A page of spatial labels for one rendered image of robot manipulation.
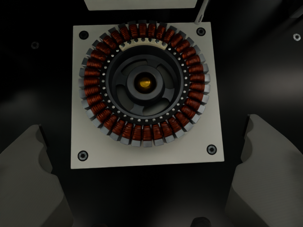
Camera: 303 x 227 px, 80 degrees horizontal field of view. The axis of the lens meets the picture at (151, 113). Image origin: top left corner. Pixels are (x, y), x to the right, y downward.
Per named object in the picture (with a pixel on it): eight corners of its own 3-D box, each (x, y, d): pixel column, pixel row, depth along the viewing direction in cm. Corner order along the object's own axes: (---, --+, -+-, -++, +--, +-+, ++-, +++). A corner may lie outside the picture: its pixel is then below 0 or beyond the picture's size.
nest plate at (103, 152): (220, 160, 19) (225, 161, 18) (75, 167, 19) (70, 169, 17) (207, 28, 21) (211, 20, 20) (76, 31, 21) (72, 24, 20)
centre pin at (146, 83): (155, 99, 19) (156, 92, 16) (136, 99, 19) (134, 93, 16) (154, 80, 19) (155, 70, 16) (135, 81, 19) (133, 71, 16)
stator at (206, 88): (204, 143, 18) (218, 143, 14) (89, 148, 18) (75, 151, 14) (195, 38, 20) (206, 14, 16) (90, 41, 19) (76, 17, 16)
